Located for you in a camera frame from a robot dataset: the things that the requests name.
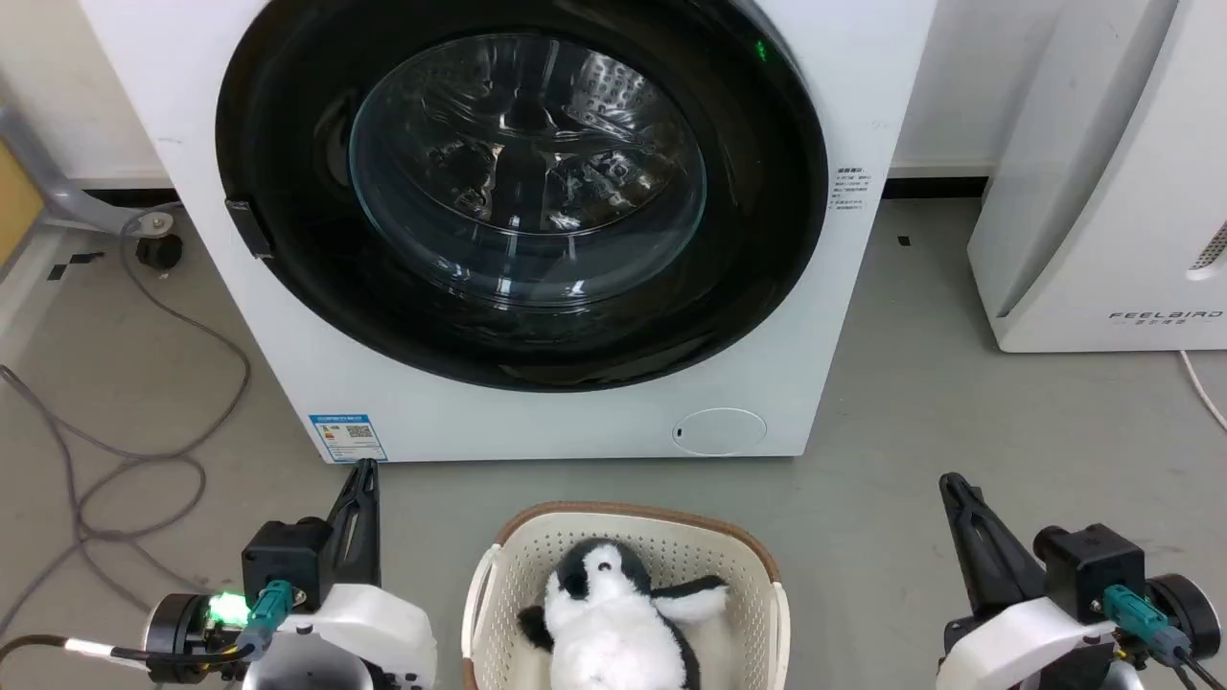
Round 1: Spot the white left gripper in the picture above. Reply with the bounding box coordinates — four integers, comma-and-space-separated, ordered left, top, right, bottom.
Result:
244, 460, 438, 690

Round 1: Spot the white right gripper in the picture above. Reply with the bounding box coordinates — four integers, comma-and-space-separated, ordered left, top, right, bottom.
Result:
936, 472, 1119, 690

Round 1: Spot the white front-load washing machine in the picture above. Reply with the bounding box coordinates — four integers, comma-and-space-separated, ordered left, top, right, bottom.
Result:
77, 0, 938, 466

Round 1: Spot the black round glass washer door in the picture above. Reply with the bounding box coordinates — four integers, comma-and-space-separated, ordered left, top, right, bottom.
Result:
215, 0, 830, 394

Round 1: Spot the blue energy label sticker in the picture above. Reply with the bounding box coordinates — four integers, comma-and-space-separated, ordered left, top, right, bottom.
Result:
309, 414, 388, 464

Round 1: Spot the cream perforated laundry basket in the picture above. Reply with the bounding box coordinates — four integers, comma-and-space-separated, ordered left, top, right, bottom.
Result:
460, 501, 792, 690

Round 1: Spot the black and white penguin plush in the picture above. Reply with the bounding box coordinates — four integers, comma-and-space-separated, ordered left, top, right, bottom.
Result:
518, 537, 731, 690

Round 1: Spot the oval white filter cover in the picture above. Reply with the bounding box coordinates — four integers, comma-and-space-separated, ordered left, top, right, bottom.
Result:
671, 407, 768, 456

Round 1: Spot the black caster wheel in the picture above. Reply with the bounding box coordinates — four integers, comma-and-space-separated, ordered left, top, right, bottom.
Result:
135, 234, 184, 272

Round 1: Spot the white feelbird appliance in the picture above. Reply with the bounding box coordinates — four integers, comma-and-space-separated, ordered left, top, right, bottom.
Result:
966, 0, 1227, 355

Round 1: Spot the large black floor tape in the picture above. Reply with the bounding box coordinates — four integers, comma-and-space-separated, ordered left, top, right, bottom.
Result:
47, 250, 105, 282

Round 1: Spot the small printed text sticker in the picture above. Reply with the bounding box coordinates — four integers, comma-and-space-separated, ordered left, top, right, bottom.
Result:
832, 165, 873, 214

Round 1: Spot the wooden board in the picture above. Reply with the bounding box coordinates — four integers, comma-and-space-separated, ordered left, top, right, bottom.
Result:
0, 137, 48, 271

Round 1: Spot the left arm cable teal plug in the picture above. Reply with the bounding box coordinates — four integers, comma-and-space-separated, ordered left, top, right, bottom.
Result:
0, 579, 294, 677

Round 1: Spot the arm cable teal plug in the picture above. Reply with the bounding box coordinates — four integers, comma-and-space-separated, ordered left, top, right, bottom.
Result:
0, 579, 294, 677
1100, 586, 1227, 690

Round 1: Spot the right arm cable teal plug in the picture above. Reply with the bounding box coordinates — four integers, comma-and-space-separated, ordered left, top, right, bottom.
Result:
1100, 586, 1227, 690

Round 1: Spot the grey looped floor cable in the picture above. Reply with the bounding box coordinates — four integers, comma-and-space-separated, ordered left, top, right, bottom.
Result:
75, 203, 253, 542

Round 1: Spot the white floor cable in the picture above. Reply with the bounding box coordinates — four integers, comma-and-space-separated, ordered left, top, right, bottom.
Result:
1177, 349, 1227, 432

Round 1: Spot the grey metal frame leg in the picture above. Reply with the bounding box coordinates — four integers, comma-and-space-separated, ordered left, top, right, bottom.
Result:
0, 103, 179, 238

